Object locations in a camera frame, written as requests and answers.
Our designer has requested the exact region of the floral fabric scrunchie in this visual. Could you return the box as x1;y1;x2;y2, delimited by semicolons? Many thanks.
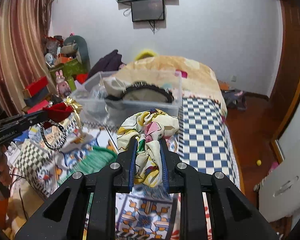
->
117;109;179;187

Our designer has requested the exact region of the red velvet pouch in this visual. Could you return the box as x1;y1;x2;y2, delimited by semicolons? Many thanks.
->
42;97;84;153

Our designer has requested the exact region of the black beret with chain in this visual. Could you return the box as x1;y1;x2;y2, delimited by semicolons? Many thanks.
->
106;82;174;103

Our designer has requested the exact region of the person's left hand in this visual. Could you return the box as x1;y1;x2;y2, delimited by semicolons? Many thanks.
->
0;145;12;186

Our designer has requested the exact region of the green knitted cloth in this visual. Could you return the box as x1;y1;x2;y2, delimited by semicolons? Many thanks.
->
57;146;117;186

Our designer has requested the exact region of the red box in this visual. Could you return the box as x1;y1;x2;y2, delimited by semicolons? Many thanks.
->
23;76;48;98

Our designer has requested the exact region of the clear plastic storage box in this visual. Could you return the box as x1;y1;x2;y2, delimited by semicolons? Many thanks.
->
70;69;182;127

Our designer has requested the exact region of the pink bunny plush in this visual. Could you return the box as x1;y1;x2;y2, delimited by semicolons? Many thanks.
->
55;70;71;98

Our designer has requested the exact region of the striped pink curtain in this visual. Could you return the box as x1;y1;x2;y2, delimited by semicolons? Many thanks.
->
0;0;56;115

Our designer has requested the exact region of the yellow fleece blanket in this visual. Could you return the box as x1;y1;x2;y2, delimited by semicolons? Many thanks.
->
115;56;228;118

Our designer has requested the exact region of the bag on floor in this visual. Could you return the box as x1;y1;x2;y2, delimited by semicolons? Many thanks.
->
218;81;247;111

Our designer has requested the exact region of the small yellow ball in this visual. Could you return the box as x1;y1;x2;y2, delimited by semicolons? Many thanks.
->
256;160;262;166

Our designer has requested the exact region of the green storage box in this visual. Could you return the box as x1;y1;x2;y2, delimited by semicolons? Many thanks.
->
49;57;88;81

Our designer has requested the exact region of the red cushion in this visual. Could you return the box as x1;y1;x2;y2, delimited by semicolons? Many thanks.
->
76;73;88;84

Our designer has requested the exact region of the dark purple clothing pile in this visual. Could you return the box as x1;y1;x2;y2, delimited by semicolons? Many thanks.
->
87;49;123;79

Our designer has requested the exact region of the yellow neck pillow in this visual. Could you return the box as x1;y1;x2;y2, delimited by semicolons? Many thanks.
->
134;49;157;61

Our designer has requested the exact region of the grey green plush toy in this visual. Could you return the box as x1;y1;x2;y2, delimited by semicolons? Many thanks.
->
61;35;90;70

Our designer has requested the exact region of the white cabinet door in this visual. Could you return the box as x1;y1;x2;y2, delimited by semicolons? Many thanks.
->
259;103;300;222

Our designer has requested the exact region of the small wall monitor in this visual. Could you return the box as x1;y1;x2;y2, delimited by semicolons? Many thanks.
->
131;0;165;22

